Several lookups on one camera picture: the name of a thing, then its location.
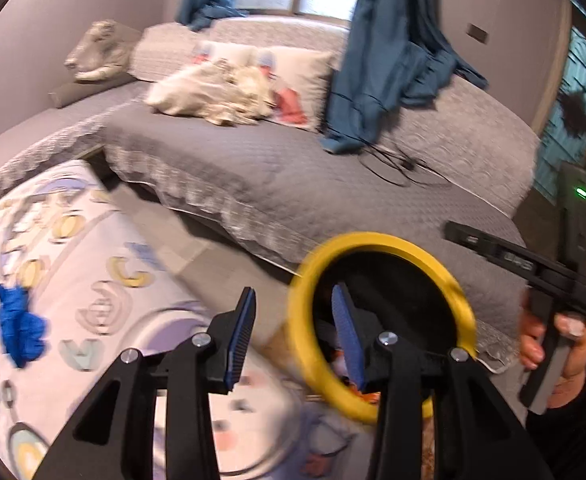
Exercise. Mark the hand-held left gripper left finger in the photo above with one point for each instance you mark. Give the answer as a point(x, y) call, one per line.
point(238, 350)

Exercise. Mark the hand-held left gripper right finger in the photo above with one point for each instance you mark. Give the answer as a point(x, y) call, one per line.
point(348, 345)

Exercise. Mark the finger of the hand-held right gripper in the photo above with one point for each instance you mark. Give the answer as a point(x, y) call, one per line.
point(498, 249)

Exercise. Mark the yellow rimmed black bin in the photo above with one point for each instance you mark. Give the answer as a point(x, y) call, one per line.
point(303, 310)

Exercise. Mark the person's right forearm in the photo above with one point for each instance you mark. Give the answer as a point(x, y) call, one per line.
point(583, 435)

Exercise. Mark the person's right hand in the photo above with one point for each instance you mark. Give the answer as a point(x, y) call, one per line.
point(580, 360)

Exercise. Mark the black tufted ornament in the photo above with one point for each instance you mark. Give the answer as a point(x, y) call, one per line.
point(579, 110)

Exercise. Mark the grey quilted sofa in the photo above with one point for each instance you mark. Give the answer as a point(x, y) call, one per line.
point(298, 185)

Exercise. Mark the cartoon printed blanket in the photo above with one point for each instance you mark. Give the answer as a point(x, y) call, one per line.
point(73, 260)

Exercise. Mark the crumpled blue glove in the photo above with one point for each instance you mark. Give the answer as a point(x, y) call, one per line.
point(20, 325)

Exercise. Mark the large baby print pillow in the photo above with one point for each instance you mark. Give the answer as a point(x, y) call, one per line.
point(308, 75)

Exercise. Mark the cream cloth pile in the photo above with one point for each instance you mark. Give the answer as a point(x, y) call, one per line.
point(198, 92)

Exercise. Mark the grey covered mattress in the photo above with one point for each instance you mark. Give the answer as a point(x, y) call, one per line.
point(33, 150)

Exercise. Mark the small baby print pillow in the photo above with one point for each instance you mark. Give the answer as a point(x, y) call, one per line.
point(228, 52)

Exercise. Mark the grey bolster pillow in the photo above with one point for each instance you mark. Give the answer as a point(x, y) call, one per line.
point(88, 92)

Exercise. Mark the white tiger plush toy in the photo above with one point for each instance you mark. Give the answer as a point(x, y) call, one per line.
point(98, 52)

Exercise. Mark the dark wall switch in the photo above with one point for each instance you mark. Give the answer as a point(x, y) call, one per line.
point(478, 33)

